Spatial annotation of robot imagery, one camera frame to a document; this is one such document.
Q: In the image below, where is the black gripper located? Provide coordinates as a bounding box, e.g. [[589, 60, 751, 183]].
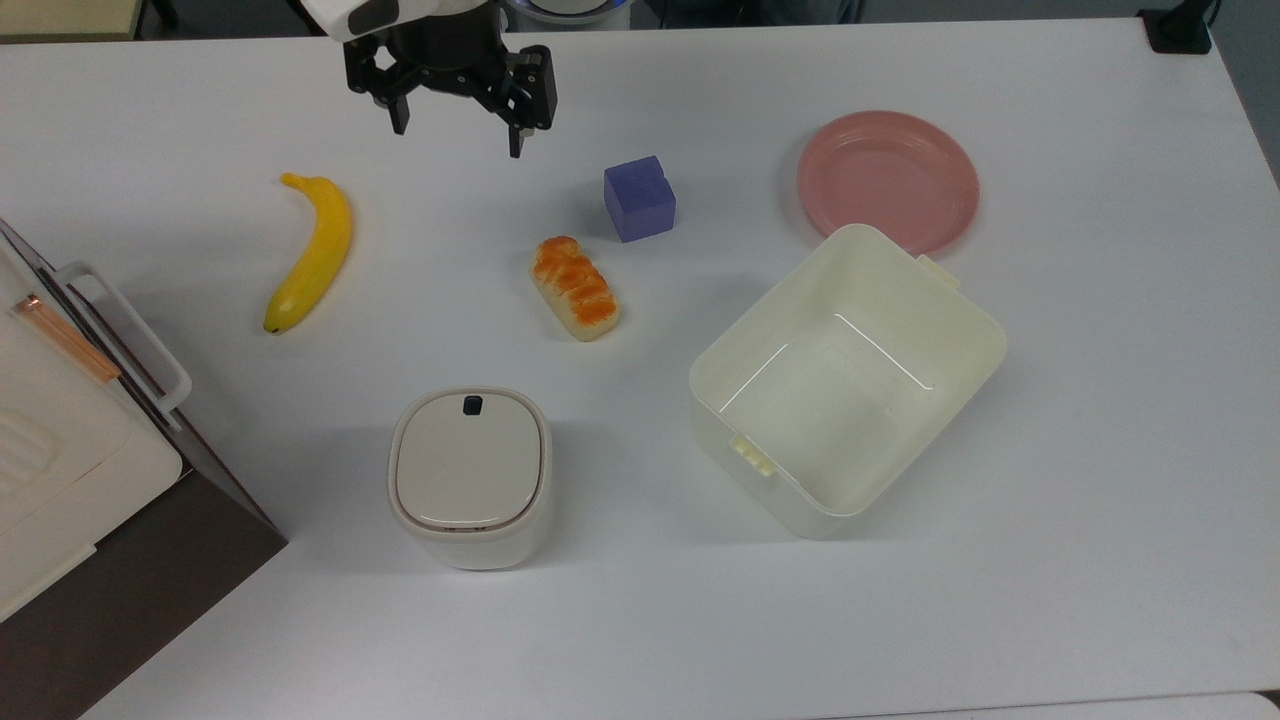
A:
[[343, 10, 558, 159]]

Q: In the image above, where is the white lidded trash can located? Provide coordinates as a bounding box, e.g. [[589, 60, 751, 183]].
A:
[[387, 387, 554, 572]]

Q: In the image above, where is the yellow banana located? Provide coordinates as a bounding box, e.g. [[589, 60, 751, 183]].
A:
[[263, 173, 354, 336]]

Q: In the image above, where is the purple cube block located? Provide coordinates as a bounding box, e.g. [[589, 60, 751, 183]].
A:
[[603, 155, 677, 244]]

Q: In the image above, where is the orange glazed bread loaf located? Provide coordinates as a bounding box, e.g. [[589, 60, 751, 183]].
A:
[[529, 236, 621, 343]]

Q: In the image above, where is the tan wooden desk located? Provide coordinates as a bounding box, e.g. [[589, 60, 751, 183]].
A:
[[0, 0, 147, 43]]

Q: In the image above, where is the pink plate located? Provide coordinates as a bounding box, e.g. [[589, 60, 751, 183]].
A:
[[797, 110, 981, 257]]

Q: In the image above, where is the cream plastic storage bin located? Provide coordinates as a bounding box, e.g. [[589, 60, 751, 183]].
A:
[[688, 223, 1009, 541]]

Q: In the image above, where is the white toaster oven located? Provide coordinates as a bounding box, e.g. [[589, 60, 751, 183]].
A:
[[0, 218, 289, 720]]

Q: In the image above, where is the black table clamp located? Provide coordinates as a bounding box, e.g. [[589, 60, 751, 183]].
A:
[[1138, 0, 1223, 55]]

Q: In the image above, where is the robot base with blue ring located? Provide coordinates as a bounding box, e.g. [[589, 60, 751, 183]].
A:
[[502, 0, 633, 31]]

